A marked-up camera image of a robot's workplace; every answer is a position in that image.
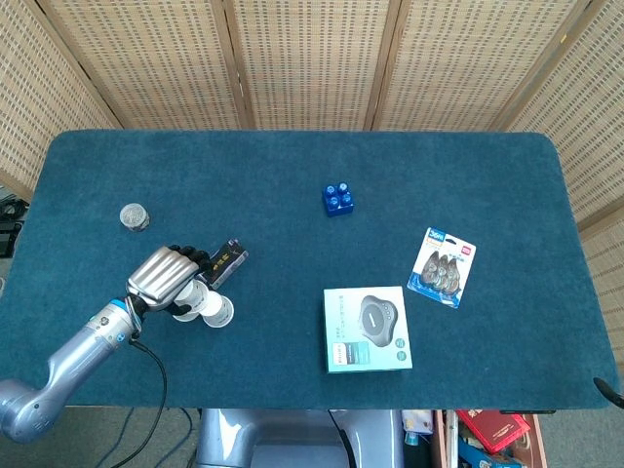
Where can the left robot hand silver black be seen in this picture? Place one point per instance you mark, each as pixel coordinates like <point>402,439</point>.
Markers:
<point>163,275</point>

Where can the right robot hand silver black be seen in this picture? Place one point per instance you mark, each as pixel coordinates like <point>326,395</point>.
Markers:
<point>612,391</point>

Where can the white paper cup blue flower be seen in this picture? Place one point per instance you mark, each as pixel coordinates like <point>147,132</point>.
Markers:
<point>194,294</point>
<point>218,312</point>

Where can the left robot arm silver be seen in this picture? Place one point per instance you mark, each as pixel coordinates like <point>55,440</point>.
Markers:
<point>73,356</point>

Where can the white paper cup green fern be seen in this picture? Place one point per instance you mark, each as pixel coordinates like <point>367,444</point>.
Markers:
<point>185,318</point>

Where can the round clear tape container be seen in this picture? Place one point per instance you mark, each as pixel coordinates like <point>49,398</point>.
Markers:
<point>134,217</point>

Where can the black carton with gold print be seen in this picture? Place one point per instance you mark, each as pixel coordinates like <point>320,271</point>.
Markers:
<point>228,258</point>

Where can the woven folding screen panel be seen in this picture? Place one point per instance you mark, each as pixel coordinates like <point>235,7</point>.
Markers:
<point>156,63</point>
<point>463,63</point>
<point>44,83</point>
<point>585,122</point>
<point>607,292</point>
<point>312,63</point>

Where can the red flat box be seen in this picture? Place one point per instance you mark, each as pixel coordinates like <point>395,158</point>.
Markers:
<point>497,431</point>

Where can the blue box in crate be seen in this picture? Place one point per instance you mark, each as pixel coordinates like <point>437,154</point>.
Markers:
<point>480,456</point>

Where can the dark equipment on floor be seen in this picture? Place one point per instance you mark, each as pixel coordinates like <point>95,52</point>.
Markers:
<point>10,229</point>

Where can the blue felt table cover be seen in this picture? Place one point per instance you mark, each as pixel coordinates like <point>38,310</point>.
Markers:
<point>292,161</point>

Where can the wooden storage crate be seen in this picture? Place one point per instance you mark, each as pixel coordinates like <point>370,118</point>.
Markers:
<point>441,439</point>

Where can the blue building block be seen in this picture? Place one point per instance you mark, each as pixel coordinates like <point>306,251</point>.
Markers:
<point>338,199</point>

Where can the grey robot torso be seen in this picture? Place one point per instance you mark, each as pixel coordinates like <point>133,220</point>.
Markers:
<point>273,439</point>

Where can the patterned small box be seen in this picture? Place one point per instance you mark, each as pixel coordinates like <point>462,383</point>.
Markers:
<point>417,424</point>

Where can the teal Philips speaker box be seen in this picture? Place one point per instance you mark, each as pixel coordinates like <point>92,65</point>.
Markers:
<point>365,326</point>

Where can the correction tape blister pack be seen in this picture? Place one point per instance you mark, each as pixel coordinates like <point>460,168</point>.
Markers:
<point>441,268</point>

